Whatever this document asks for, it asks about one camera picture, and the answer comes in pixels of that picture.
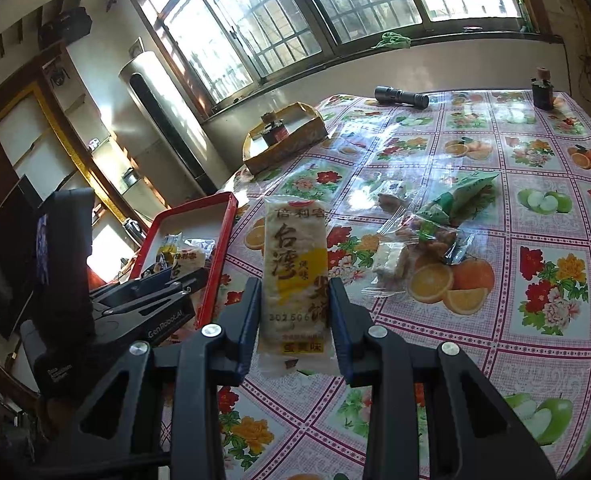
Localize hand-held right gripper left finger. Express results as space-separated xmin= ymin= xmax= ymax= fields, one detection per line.
xmin=38 ymin=277 xmax=263 ymax=480

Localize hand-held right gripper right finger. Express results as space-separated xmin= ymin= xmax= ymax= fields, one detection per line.
xmin=328 ymin=279 xmax=559 ymax=480

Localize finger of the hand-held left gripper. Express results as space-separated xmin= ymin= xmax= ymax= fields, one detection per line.
xmin=94 ymin=286 xmax=197 ymax=322
xmin=89 ymin=271 xmax=177 ymax=307

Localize yellow snack packet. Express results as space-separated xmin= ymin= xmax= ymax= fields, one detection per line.
xmin=155 ymin=232 xmax=183 ymax=266

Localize long rice cracker packet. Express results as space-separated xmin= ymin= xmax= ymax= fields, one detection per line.
xmin=256 ymin=195 xmax=336 ymax=378
xmin=170 ymin=240 xmax=216 ymax=286

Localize red plastic tray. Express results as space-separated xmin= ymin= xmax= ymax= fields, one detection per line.
xmin=128 ymin=191 xmax=239 ymax=331

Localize clear packet brown green snacks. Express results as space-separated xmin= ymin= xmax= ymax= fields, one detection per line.
xmin=383 ymin=212 xmax=476 ymax=266

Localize dark television screen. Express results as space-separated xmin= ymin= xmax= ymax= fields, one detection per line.
xmin=0 ymin=175 xmax=46 ymax=341

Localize white rice cake packet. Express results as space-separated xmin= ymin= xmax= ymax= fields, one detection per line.
xmin=363 ymin=240 xmax=411 ymax=296

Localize small clear snack packet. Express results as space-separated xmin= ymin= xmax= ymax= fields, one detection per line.
xmin=375 ymin=177 xmax=411 ymax=211

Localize white tower air conditioner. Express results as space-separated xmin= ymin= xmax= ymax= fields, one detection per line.
xmin=118 ymin=50 xmax=216 ymax=196

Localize green snack bag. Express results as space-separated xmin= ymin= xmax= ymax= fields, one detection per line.
xmin=415 ymin=170 xmax=500 ymax=228

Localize floral fruit tablecloth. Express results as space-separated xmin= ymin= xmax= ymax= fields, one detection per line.
xmin=160 ymin=91 xmax=591 ymax=480

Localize yellow cardboard box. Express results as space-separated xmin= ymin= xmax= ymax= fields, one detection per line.
xmin=242 ymin=101 xmax=329 ymax=175

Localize small dark jar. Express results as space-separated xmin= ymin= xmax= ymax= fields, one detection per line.
xmin=260 ymin=112 xmax=290 ymax=145

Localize black bag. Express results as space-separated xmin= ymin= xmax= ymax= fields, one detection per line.
xmin=38 ymin=6 xmax=93 ymax=46

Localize black flashlight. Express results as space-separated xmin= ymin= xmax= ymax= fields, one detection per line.
xmin=374 ymin=86 xmax=430 ymax=109

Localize green cloth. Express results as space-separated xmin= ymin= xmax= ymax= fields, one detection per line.
xmin=373 ymin=31 xmax=411 ymax=51

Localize window with metal bars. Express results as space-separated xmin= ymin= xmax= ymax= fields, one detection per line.
xmin=128 ymin=0 xmax=526 ymax=121

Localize dark jar with cork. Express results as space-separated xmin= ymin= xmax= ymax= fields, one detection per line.
xmin=531 ymin=66 xmax=555 ymax=110

